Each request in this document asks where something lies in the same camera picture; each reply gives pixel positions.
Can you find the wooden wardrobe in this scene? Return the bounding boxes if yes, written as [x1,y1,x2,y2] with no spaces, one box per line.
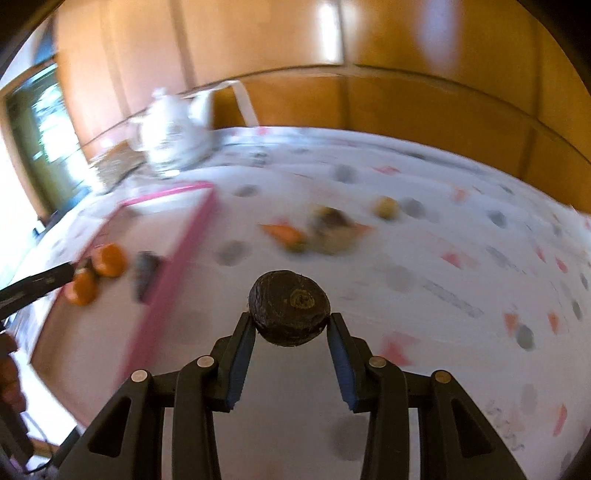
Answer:
[51,0,591,199]

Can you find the woven tissue box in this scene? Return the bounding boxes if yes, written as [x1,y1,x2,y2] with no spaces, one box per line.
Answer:
[90,141,148,192]

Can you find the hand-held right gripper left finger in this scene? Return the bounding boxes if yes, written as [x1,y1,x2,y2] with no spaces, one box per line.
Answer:
[58,311,257,480]

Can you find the dark cut root piece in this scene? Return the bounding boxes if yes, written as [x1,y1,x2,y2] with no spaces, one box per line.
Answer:
[311,205,365,257]

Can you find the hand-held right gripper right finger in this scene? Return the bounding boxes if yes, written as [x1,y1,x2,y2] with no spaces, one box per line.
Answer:
[325,313,527,480]

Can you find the carrot piece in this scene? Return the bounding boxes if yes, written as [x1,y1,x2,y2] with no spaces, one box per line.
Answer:
[261,223,308,245]

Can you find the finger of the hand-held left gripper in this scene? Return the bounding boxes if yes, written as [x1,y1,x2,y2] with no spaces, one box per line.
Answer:
[0,261,77,319]

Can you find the small brown potato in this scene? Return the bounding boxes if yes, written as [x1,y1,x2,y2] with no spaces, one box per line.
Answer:
[373,196,400,220]

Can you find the white ceramic electric kettle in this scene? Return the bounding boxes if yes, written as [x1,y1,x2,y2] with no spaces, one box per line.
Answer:
[127,88,215,178]

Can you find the small dark round beet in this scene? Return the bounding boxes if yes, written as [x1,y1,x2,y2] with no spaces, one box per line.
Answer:
[134,251,163,304]

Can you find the orange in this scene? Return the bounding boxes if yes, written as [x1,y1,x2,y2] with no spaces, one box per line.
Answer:
[71,268,99,306]
[92,243,127,278]

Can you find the pink rimmed tray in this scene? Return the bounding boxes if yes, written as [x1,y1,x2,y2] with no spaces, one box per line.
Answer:
[30,182,218,428]

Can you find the person's left hand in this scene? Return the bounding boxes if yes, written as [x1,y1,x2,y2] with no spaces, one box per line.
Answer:
[0,333,27,412]

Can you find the window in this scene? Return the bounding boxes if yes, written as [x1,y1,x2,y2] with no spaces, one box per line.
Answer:
[4,62,90,220]

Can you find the large dark avocado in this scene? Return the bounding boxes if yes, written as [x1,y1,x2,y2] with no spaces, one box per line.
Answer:
[248,271,331,347]

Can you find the white power cord with plug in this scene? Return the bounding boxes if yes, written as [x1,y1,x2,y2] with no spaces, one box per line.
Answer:
[185,79,259,127]

